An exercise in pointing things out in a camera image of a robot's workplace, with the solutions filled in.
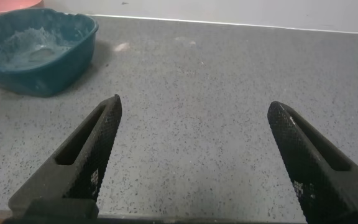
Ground pink bowl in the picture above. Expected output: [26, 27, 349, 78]
[0, 0, 45, 21]

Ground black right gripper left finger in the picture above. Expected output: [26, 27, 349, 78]
[7, 94, 123, 219]

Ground white powder residue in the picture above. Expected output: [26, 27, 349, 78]
[0, 26, 74, 68]

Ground teal square plastic basin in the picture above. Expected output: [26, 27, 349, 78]
[0, 7, 100, 98]

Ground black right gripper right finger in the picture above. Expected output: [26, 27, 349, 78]
[267, 100, 358, 224]

